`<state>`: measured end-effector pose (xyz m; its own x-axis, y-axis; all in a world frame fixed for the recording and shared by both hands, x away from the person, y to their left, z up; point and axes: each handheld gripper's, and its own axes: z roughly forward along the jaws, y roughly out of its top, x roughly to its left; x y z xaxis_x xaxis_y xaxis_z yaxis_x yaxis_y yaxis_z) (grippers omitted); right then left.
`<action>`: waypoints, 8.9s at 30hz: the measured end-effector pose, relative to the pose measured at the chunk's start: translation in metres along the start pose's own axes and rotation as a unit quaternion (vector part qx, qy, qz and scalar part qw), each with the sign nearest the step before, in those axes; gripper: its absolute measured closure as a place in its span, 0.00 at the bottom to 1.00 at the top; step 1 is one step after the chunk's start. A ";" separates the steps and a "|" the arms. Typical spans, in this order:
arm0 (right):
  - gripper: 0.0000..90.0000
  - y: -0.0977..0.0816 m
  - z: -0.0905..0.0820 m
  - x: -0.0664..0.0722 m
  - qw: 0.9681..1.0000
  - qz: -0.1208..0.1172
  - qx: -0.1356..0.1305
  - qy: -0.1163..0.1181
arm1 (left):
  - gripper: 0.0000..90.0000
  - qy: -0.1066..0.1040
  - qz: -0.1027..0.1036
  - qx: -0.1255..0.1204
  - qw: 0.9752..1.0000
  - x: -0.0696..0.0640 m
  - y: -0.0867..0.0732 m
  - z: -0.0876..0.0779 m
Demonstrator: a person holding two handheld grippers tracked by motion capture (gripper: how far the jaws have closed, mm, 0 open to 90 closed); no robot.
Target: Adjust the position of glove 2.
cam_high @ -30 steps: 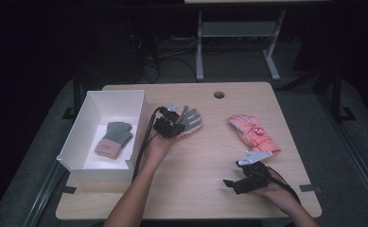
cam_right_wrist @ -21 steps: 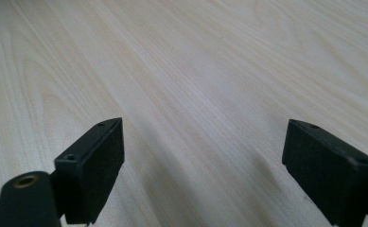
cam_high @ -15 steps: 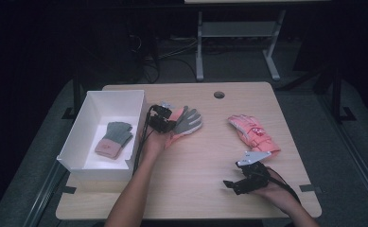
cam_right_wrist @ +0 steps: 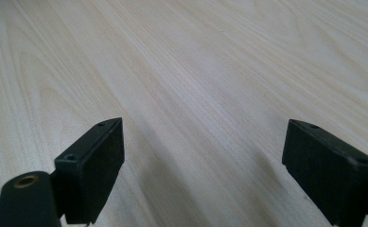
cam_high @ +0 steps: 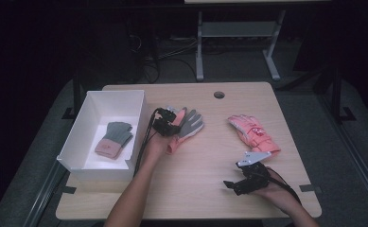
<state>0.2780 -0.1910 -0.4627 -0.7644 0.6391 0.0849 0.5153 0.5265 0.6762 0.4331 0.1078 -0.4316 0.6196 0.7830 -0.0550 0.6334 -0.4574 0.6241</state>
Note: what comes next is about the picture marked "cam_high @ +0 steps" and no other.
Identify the white storage box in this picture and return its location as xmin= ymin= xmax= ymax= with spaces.
xmin=56 ymin=89 xmax=151 ymax=183

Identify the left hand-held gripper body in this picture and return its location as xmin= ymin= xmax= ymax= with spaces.
xmin=151 ymin=107 xmax=182 ymax=137

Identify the black floor cable bundle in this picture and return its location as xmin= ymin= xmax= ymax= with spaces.
xmin=129 ymin=32 xmax=199 ymax=83

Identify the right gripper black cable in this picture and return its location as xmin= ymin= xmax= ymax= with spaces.
xmin=266 ymin=166 xmax=303 ymax=205

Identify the grey pink knit glove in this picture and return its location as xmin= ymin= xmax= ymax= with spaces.
xmin=94 ymin=121 xmax=134 ymax=160

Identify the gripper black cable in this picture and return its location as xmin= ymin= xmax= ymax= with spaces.
xmin=266 ymin=166 xmax=303 ymax=205
xmin=133 ymin=108 xmax=161 ymax=178

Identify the pink ski glove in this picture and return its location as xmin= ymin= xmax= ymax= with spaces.
xmin=227 ymin=113 xmax=282 ymax=156
xmin=166 ymin=107 xmax=204 ymax=155

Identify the white metal desk frame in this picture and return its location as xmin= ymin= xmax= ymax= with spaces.
xmin=195 ymin=9 xmax=287 ymax=82

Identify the person's left hand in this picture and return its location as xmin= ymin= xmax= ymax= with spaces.
xmin=143 ymin=131 xmax=173 ymax=160

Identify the grey metal rail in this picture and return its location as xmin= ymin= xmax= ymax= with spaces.
xmin=317 ymin=93 xmax=368 ymax=207
xmin=22 ymin=162 xmax=66 ymax=227

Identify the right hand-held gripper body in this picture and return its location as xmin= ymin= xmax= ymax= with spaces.
xmin=235 ymin=151 xmax=272 ymax=196

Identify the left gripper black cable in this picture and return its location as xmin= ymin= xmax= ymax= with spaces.
xmin=133 ymin=108 xmax=161 ymax=178

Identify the black metal stand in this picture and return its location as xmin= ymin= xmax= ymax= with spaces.
xmin=61 ymin=72 xmax=82 ymax=120
xmin=330 ymin=67 xmax=357 ymax=124

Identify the person's right hand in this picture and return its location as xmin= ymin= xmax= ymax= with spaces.
xmin=260 ymin=169 xmax=298 ymax=212

